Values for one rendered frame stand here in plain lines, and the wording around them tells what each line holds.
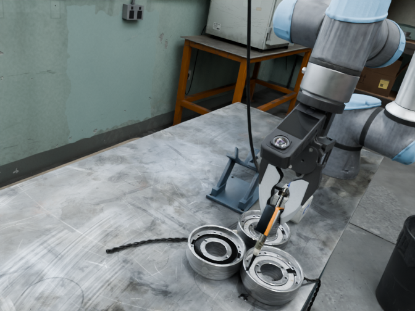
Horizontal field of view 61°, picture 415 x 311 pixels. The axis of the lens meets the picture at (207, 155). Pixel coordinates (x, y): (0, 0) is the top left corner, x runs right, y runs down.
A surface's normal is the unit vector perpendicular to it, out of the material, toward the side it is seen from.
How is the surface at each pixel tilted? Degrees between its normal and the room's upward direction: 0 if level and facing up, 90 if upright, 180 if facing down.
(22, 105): 90
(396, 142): 94
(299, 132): 23
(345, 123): 90
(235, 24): 90
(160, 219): 0
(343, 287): 0
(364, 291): 0
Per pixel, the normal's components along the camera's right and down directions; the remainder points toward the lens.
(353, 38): -0.14, 0.32
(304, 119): -0.03, -0.68
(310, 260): 0.18, -0.87
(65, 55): 0.82, 0.39
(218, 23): -0.55, 0.29
